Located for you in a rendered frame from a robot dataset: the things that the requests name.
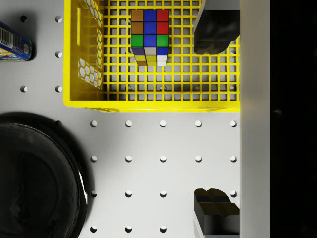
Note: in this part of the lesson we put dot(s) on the puzzle cube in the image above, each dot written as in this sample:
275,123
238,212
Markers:
149,34

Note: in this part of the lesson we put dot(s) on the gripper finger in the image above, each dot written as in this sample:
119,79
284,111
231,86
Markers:
218,213
215,32

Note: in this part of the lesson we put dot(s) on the black plate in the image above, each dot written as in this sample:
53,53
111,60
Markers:
37,178

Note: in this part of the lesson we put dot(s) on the yellow basket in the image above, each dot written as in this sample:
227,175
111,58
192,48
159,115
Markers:
173,79

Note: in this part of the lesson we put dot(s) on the flat-sided can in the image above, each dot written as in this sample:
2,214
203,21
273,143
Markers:
15,47

